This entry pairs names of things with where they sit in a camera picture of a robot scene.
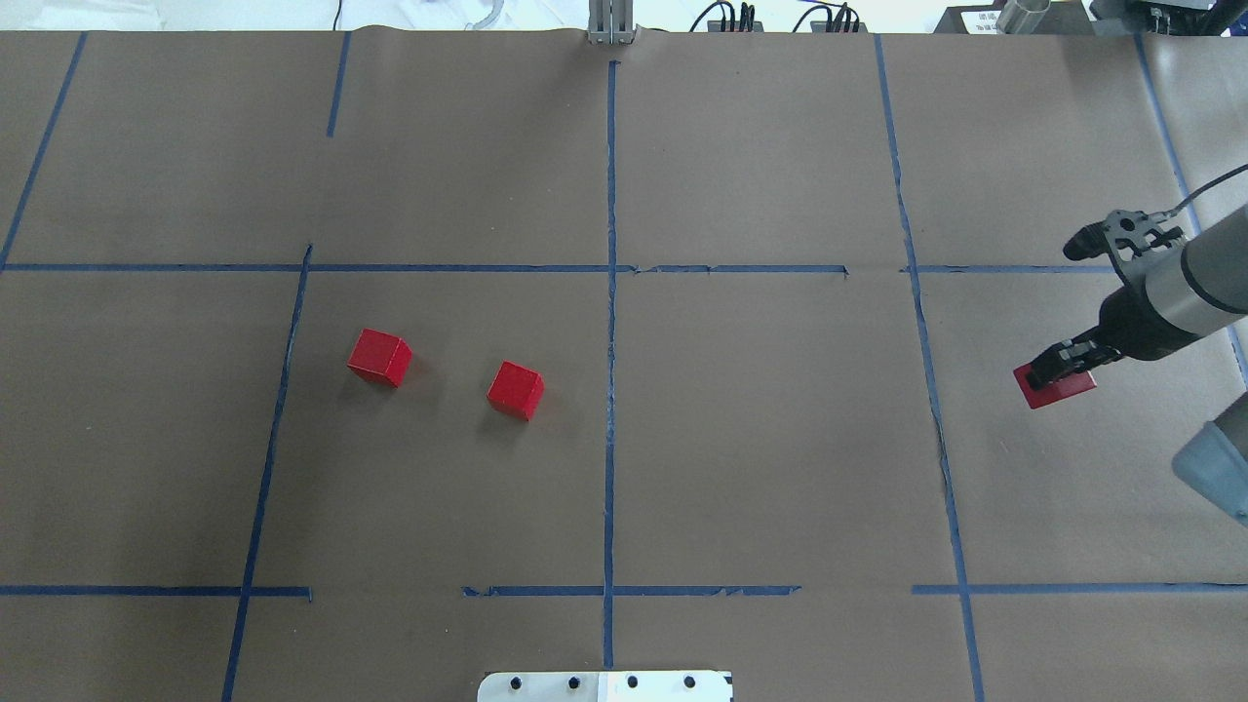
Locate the steel cup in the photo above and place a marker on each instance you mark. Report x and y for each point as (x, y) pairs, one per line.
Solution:
(1021, 17)

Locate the white camera pillar with base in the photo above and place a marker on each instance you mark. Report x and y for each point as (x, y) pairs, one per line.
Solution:
(643, 685)

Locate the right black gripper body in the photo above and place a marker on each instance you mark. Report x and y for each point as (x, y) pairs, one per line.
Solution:
(1132, 327)

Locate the red block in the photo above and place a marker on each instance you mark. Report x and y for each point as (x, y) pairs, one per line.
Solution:
(1038, 394)

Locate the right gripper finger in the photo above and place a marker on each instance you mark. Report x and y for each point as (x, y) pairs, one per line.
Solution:
(1066, 346)
(1054, 368)

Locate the aluminium frame post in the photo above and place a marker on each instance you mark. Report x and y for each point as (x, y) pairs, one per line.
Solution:
(611, 22)

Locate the red block one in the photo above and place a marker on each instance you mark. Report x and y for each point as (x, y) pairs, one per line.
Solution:
(380, 357)
(516, 391)

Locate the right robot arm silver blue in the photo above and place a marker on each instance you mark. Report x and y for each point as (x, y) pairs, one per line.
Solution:
(1173, 292)

